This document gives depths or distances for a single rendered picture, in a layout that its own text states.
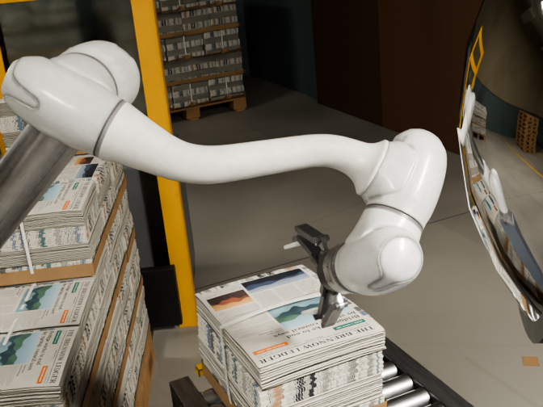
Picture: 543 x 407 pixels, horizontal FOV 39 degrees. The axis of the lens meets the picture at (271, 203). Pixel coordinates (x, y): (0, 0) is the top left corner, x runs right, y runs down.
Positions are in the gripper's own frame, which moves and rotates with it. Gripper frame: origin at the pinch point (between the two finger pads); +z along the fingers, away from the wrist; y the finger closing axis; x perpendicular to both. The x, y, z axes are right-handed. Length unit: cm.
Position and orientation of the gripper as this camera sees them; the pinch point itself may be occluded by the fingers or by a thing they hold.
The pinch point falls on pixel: (300, 278)
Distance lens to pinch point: 154.1
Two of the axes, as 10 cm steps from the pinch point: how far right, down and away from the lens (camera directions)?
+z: -3.4, 1.7, 9.3
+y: 2.6, 9.6, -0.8
